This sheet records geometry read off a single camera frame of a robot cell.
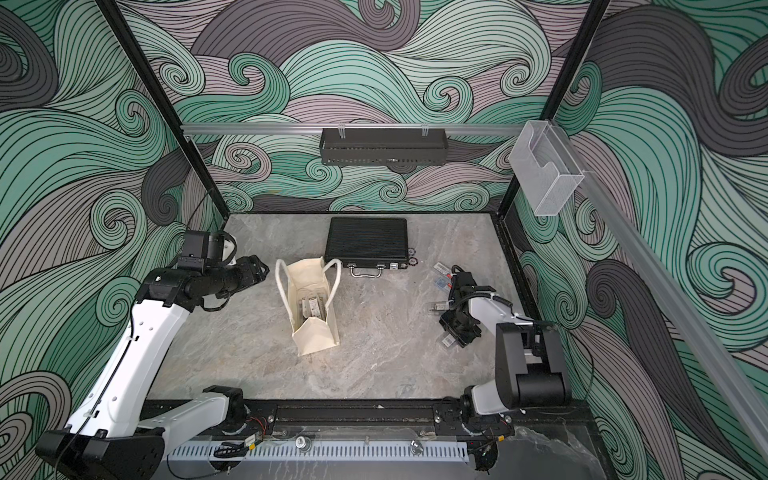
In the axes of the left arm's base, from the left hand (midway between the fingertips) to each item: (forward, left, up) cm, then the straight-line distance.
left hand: (257, 269), depth 73 cm
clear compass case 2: (-8, -51, -24) cm, 57 cm away
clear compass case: (+2, -49, -24) cm, 55 cm away
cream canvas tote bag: (0, -9, -20) cm, 22 cm away
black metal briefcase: (+24, -27, -20) cm, 41 cm away
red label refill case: (+17, -52, -24) cm, 60 cm away
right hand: (-5, -51, -26) cm, 58 cm away
